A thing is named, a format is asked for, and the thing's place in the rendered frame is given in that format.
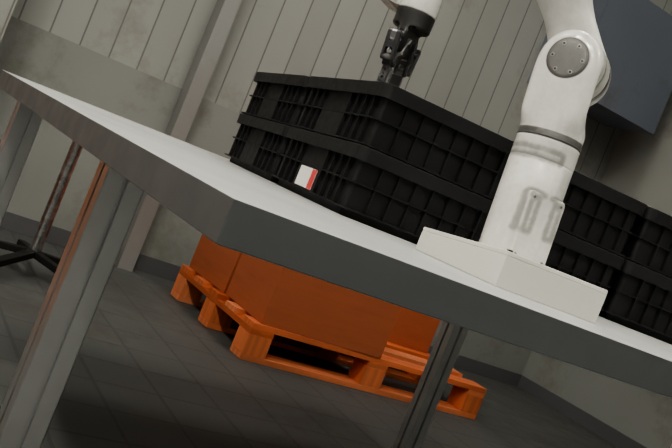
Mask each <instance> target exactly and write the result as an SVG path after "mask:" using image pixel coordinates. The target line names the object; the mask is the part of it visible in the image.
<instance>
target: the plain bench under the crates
mask: <svg viewBox="0 0 672 448"><path fill-rule="evenodd" d="M0 88H1V89H3V90H4V91H5V92H7V93H8V94H9V95H11V96H12V97H14V98H15V99H16V100H17V102H16V105H15V107H14V110H13V112H12V115H11V117H10V120H9V122H8V125H7V127H6V130H5V132H4V135H3V137H2V140H1V142H0V224H1V222H2V219H3V217H4V214H5V212H6V209H7V207H8V204H9V202H10V199H11V197H12V194H13V192H14V189H15V187H16V184H17V182H18V179H19V177H20V174H21V172H22V169H23V167H24V164H25V162H26V159H27V157H28V154H29V152H30V150H31V147H32V145H33V142H34V140H35V137H36V135H37V132H38V130H39V127H40V125H41V122H42V120H43V119H44V120H45V121H47V122H48V123H50V124H51V125H52V126H54V127H55V128H56V129H58V130H59V131H61V132H62V133H63V134H65V135H66V136H68V137H69V138H70V139H72V140H73V141H74V142H76V143H77V144H79V145H80V146H81V147H83V148H84V149H86V150H87V151H88V152H90V153H91V154H92V155H94V156H95V157H97V158H98V159H99V160H100V163H99V165H98V168H97V170H96V173H95V175H94V178H93V180H92V183H91V185H90V188H89V190H88V193H87V195H86V198H85V200H84V203H83V205H82V208H81V210H80V213H79V215H78V217H77V220H76V222H75V225H74V227H73V230H72V232H71V235H70V237H69V240H68V242H67V245H66V247H65V250H64V252H63V255H62V257H61V260H60V262H59V265H58V267H57V270H56V272H55V275H54V277H53V280H52V282H51V284H50V287H49V289H48V292H47V294H46V297H45V299H44V302H43V304H42V307H41V309H40V312H39V314H38V317H37V319H36V322H35V324H34V327H33V329H32V332H31V334H30V337H29V339H28V342H27V344H26V346H25V349H24V351H23V354H22V356H21V359H20V361H19V364H18V366H17V369H16V371H15V374H14V376H13V379H12V381H11V384H10V386H9V389H8V391H7V394H6V396H5V399H4V401H3V404H2V406H1V409H0V448H40V447H41V445H42V442H43V440H44V437H45V435H46V432H47V430H48V427H49V425H50V422H51V420H52V417H53V415H54V412H55V410H56V407H57V405H58V402H59V400H60V397H61V395H62V392H63V390H64V388H65V385H66V383H67V380H68V378H69V375H70V373H71V370H72V368H73V365H74V363H75V360H76V358H77V355H78V353H79V350H80V348H81V345H82V343H83V340H84V338H85V336H86V333H87V331H88V328H89V326H90V323H91V321H92V318H93V316H94V313H95V311H96V308H97V306H98V303H99V301H100V298H101V296H102V293H103V291H104V288H105V286H106V284H107V281H108V279H109V276H110V274H111V271H112V269H113V266H114V264H115V261H116V259H117V256H118V254H119V251H120V249H121V246H122V244H123V241H124V239H125V236H126V234H127V231H128V229H129V227H130V224H131V222H132V219H133V217H134V214H135V212H136V209H137V207H138V204H139V202H140V199H141V197H142V194H143V192H145V193H146V194H148V195H149V196H151V197H152V198H153V199H155V200H156V201H157V202H159V203H160V204H162V205H163V206H164V207H166V208H167V209H168V210H170V211H171V212H173V213H174V214H175V215H177V216H178V217H180V218H181V219H182V220H184V221H185V222H186V223H188V224H189V225H191V226H192V227H193V228H195V229H196V230H198V231H199V232H200V233H202V234H203V235H204V236H206V237H207V238H209V239H210V240H211V241H213V242H214V243H216V244H217V245H220V246H223V247H226V248H229V249H232V250H235V251H238V252H241V253H244V254H247V255H249V256H252V257H255V258H258V259H261V260H264V261H267V262H270V263H273V264H276V265H279V266H282V267H285V268H288V269H291V270H294V271H297V272H300V273H303V274H306V275H309V276H311V277H314V278H317V279H320V280H323V281H326V282H329V283H332V284H335V285H338V286H341V287H344V288H347V289H350V290H353V291H356V292H359V293H362V294H365V295H368V296H371V297H373V298H376V299H379V300H382V301H385V302H388V303H391V304H394V305H397V306H400V307H403V308H406V309H409V310H412V311H415V312H418V313H421V314H424V315H427V316H430V317H433V318H435V319H438V320H441V321H443V324H442V326H441V329H440V331H439V334H438V336H437V339H436V341H435V344H434V346H433V348H432V351H431V353H430V356H429V358H428V361H427V363H426V366H425V368H424V371H423V373H422V375H421V378H420V380H419V383H418V385H417V388H416V390H415V393H414V395H413V398H412V400H411V402H410V405H409V407H408V410H407V412H406V415H405V417H404V420H403V422H402V425H401V427H400V429H399V432H398V434H397V437H396V439H395V442H394V444H393V447H392V448H420V447H421V445H422V442H423V440H424V438H425V435H426V433H427V430H428V428H429V425H430V423H431V420H432V418H433V416H434V413H435V411H436V408H437V406H438V403H439V401H440V398H441V396H442V393H443V391H444V389H445V386H446V384H447V381H448V379H449V376H450V374H451V371H452V369H453V366H454V364H455V362H456V359H457V357H458V354H459V352H460V349H461V347H462V344H463V342H464V340H465V337H466V335H467V332H468V330H471V331H474V332H477V333H480V334H483V335H486V336H489V337H492V338H495V339H497V340H500V341H503V342H506V343H509V344H512V345H515V346H518V347H521V348H524V349H527V350H530V351H533V352H536V353H539V354H542V355H545V356H548V357H551V358H554V359H557V360H559V361H562V362H565V363H568V364H571V365H574V366H577V367H580V368H583V369H586V370H589V371H592V372H595V373H598V374H601V375H604V376H607V377H610V378H613V379H616V380H619V381H621V382H624V383H627V384H630V385H633V386H636V387H639V388H642V389H645V390H648V391H651V392H654V393H657V394H660V395H663V396H666V397H669V398H672V345H671V344H668V343H666V342H663V341H661V340H658V339H656V338H653V337H651V336H648V335H646V334H643V333H640V332H638V331H635V330H633V329H630V328H628V327H625V326H623V325H620V324H618V323H615V322H612V321H610V320H607V319H605V318H603V317H600V316H598V318H597V320H596V323H595V324H593V323H591V322H588V321H586V320H583V319H580V318H578V317H575V316H572V315H570V314H567V313H564V312H562V311H559V310H557V309H554V308H551V307H549V306H546V305H543V304H541V303H538V302H535V301H533V300H530V299H528V298H525V297H522V296H520V295H517V294H514V293H512V292H509V291H506V290H504V289H501V288H499V287H496V286H494V285H491V284H489V283H487V282H485V281H483V280H481V279H478V278H476V277H474V276H472V275H470V274H468V273H465V272H463V271H461V270H459V269H457V268H455V267H452V266H450V265H448V264H446V263H444V262H442V261H439V260H437V259H435V258H433V257H431V256H429V255H426V254H424V253H422V252H420V251H418V250H416V249H415V248H416V246H417V245H416V244H414V243H411V242H409V241H406V240H404V239H401V238H399V237H396V236H393V235H391V234H388V233H386V232H383V231H381V230H378V229H376V228H373V227H371V226H368V225H365V224H363V223H360V222H358V221H355V220H353V219H350V218H348V217H345V216H343V215H340V214H338V213H336V212H334V211H332V210H330V209H328V208H325V207H323V206H321V205H319V204H317V203H315V202H313V201H311V200H309V199H307V198H305V197H303V196H300V195H298V194H296V193H294V192H292V191H290V190H288V189H286V188H284V187H282V186H280V185H278V184H276V183H274V182H271V181H269V180H267V179H265V178H263V177H261V176H259V175H257V174H255V173H253V172H250V171H248V170H246V169H244V168H242V167H240V166H238V165H236V164H234V163H232V162H230V160H229V159H227V158H224V157H222V156H219V155H217V154H214V153H212V152H209V151H207V150H204V149H202V148H199V147H196V146H194V145H191V144H189V143H186V142H184V141H181V140H179V139H176V138H174V137H171V136H169V135H166V134H164V133H161V132H159V131H156V130H154V129H151V128H149V127H146V126H143V125H141V124H138V123H136V122H133V121H131V120H128V119H126V118H123V117H121V116H118V115H116V114H113V113H111V112H108V111H106V110H103V109H101V108H98V107H95V106H93V105H90V104H88V103H85V102H83V101H80V100H78V99H75V98H73V97H70V96H68V95H65V94H63V93H60V92H58V91H55V90H53V89H50V88H48V87H45V86H42V85H40V84H37V83H35V82H32V81H30V80H27V79H25V78H22V77H20V76H17V75H15V74H12V73H10V72H7V71H5V70H2V72H1V74H0Z"/></svg>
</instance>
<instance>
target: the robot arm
mask: <svg viewBox="0 0 672 448"><path fill-rule="evenodd" d="M381 1H382V2H383V3H384V4H385V5H386V6H387V7H388V8H389V9H390V10H392V11H394V12H396V14H395V16H394V19H393V23H394V25H395V26H396V27H398V28H397V29H395V28H392V27H390V28H389V29H388V32H387V35H386V38H385V42H384V45H383V48H382V51H381V54H380V58H381V59H383V60H382V64H383V65H382V67H381V70H380V72H379V75H378V77H377V80H376V81H379V82H387V83H388V82H389V83H390V84H393V85H395V86H397V87H399V88H400V85H401V83H402V80H403V77H404V78H405V77H406V76H407V77H410V75H411V73H412V71H413V69H414V67H415V65H416V63H417V61H418V59H419V57H420V55H421V50H418V49H417V47H418V41H419V38H420V37H428V36H429V35H430V32H431V30H432V28H433V25H434V23H435V20H436V18H437V15H438V13H439V10H440V8H441V5H442V1H443V0H381ZM537 3H538V5H539V8H540V11H541V13H542V16H543V19H544V23H545V27H546V33H547V40H548V42H547V43H546V44H545V45H544V47H543V48H542V50H541V51H540V53H539V55H538V58H537V60H536V63H535V66H534V68H533V71H532V75H531V78H530V81H529V84H528V87H527V90H526V94H525V97H524V100H523V104H522V108H521V121H520V126H519V129H518V132H517V135H516V138H515V140H514V143H513V146H512V149H511V152H510V154H509V157H508V160H507V163H506V166H505V168H504V171H503V174H502V177H501V180H500V182H499V185H498V188H497V191H496V194H495V197H494V199H493V202H492V205H491V208H490V211H489V214H488V216H487V219H486V222H485V225H484V228H483V231H482V234H481V237H480V239H479V243H483V244H486V245H490V246H493V247H497V248H500V249H504V250H507V249H510V250H512V251H513V253H515V254H518V255H520V256H523V257H525V258H528V259H530V260H533V261H535V262H538V263H540V264H543V265H545V263H546V260H547V257H548V255H549V252H550V249H551V246H552V243H553V240H554V237H555V234H556V232H557V229H558V226H559V223H560V220H561V217H562V214H563V212H564V209H565V204H564V203H563V200H564V197H565V195H566V192H567V189H568V186H569V183H570V180H571V177H572V174H573V172H574V169H575V166H576V163H577V160H578V158H579V155H580V152H581V149H582V146H583V143H584V140H585V124H586V117H587V112H588V109H589V107H590V106H592V105H594V104H596V103H597V102H598V101H599V100H600V99H601V98H602V97H603V96H604V95H605V93H606V91H607V89H608V87H609V84H610V80H611V66H610V63H609V60H608V58H607V56H606V53H605V50H604V47H603V44H602V41H601V37H600V34H599V30H598V27H597V23H596V19H595V14H594V8H593V0H537ZM409 66H410V67H409ZM392 67H393V68H394V69H393V68H392ZM408 68H409V69H408ZM393 70H394V71H393ZM392 73H393V74H392ZM391 75H392V76H391ZM390 78H391V79H390ZM389 80H390V81H389Z"/></svg>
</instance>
